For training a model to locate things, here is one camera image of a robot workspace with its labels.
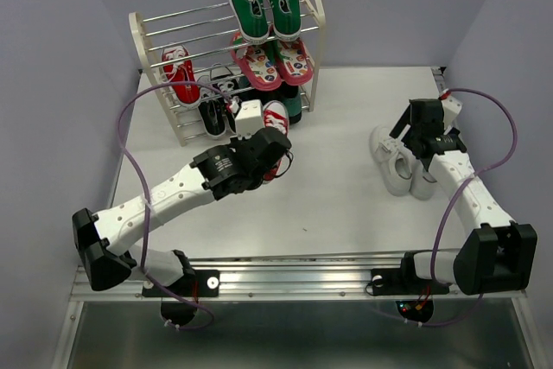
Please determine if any red canvas sneaker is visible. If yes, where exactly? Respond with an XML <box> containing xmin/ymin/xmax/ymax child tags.
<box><xmin>162</xmin><ymin>45</ymin><xmax>200</xmax><ymax>108</ymax></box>
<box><xmin>263</xmin><ymin>100</ymin><xmax>289</xmax><ymax>183</ymax></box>

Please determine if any black canvas sneaker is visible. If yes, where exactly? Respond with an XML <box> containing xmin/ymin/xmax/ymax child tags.
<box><xmin>215</xmin><ymin>78</ymin><xmax>238</xmax><ymax>134</ymax></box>
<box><xmin>198</xmin><ymin>67</ymin><xmax>232</xmax><ymax>139</ymax></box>

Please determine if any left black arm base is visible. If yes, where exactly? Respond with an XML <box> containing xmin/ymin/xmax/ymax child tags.
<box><xmin>142</xmin><ymin>270</ymin><xmax>220</xmax><ymax>331</ymax></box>

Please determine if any white sneaker under arm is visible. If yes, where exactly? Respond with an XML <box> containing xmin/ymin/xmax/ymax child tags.
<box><xmin>410</xmin><ymin>161</ymin><xmax>437</xmax><ymax>200</ymax></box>

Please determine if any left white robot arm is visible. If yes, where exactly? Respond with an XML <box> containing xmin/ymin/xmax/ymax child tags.
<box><xmin>72</xmin><ymin>127</ymin><xmax>291</xmax><ymax>295</ymax></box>

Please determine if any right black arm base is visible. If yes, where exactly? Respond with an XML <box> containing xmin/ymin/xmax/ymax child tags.
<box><xmin>365</xmin><ymin>252</ymin><xmax>450</xmax><ymax>325</ymax></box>

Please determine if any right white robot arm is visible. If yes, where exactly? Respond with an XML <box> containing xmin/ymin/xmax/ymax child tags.
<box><xmin>391</xmin><ymin>99</ymin><xmax>537</xmax><ymax>296</ymax></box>

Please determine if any teal suede shoe right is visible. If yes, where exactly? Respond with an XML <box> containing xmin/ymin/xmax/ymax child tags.
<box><xmin>281</xmin><ymin>84</ymin><xmax>302</xmax><ymax>124</ymax></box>

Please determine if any teal suede shoe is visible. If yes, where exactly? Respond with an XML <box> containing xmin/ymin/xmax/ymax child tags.
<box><xmin>281</xmin><ymin>84</ymin><xmax>302</xmax><ymax>124</ymax></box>
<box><xmin>238</xmin><ymin>77</ymin><xmax>262</xmax><ymax>101</ymax></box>

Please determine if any teal suede shoe left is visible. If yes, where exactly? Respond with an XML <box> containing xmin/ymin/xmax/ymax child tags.
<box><xmin>238</xmin><ymin>77</ymin><xmax>262</xmax><ymax>101</ymax></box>

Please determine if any cream metal shoe shelf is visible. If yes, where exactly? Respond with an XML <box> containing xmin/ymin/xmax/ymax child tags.
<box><xmin>129</xmin><ymin>0</ymin><xmax>326</xmax><ymax>146</ymax></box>

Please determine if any white fashion sneaker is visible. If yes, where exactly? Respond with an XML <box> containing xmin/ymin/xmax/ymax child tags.
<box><xmin>369</xmin><ymin>126</ymin><xmax>412</xmax><ymax>196</ymax></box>

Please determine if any pink patterned slipper left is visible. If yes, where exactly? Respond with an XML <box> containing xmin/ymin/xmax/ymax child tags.
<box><xmin>230</xmin><ymin>32</ymin><xmax>282</xmax><ymax>92</ymax></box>

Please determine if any pink patterned slipper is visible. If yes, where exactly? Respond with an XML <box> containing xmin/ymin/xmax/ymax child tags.
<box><xmin>273</xmin><ymin>38</ymin><xmax>314</xmax><ymax>86</ymax></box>
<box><xmin>230</xmin><ymin>32</ymin><xmax>282</xmax><ymax>92</ymax></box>

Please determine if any pink patterned slipper right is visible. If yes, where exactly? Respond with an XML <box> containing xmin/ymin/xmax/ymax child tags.
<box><xmin>273</xmin><ymin>38</ymin><xmax>314</xmax><ymax>86</ymax></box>

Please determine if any green sneaker left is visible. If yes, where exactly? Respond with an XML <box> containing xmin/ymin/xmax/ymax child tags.
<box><xmin>228</xmin><ymin>0</ymin><xmax>270</xmax><ymax>45</ymax></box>

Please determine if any green sneaker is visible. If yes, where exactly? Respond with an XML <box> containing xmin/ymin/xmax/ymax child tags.
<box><xmin>268</xmin><ymin>0</ymin><xmax>302</xmax><ymax>41</ymax></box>
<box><xmin>228</xmin><ymin>0</ymin><xmax>270</xmax><ymax>45</ymax></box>

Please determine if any green sneaker right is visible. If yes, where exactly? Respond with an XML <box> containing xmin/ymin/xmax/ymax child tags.
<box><xmin>268</xmin><ymin>0</ymin><xmax>302</xmax><ymax>41</ymax></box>

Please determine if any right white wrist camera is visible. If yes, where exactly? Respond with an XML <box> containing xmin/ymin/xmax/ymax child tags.
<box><xmin>439</xmin><ymin>91</ymin><xmax>463</xmax><ymax>129</ymax></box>

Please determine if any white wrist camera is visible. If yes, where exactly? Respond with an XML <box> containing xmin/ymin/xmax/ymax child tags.
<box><xmin>227</xmin><ymin>99</ymin><xmax>264</xmax><ymax>139</ymax></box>
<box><xmin>439</xmin><ymin>91</ymin><xmax>463</xmax><ymax>129</ymax></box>

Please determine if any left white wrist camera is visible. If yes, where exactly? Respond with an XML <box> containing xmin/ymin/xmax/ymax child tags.
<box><xmin>227</xmin><ymin>99</ymin><xmax>264</xmax><ymax>139</ymax></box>

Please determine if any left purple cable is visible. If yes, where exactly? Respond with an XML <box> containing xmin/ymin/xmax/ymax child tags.
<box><xmin>117</xmin><ymin>83</ymin><xmax>237</xmax><ymax>331</ymax></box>

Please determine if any aluminium table frame rail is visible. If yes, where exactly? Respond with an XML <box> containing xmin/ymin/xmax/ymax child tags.
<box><xmin>68</xmin><ymin>66</ymin><xmax>531</xmax><ymax>301</ymax></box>

